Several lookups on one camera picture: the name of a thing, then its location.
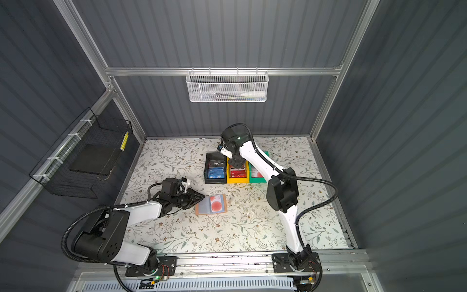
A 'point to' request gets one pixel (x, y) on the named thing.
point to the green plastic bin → (256, 179)
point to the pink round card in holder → (216, 203)
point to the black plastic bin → (214, 159)
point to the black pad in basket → (95, 159)
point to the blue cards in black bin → (216, 173)
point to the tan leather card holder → (204, 207)
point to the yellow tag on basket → (124, 140)
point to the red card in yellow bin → (238, 173)
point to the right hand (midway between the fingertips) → (242, 160)
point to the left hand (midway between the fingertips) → (206, 199)
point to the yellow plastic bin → (230, 180)
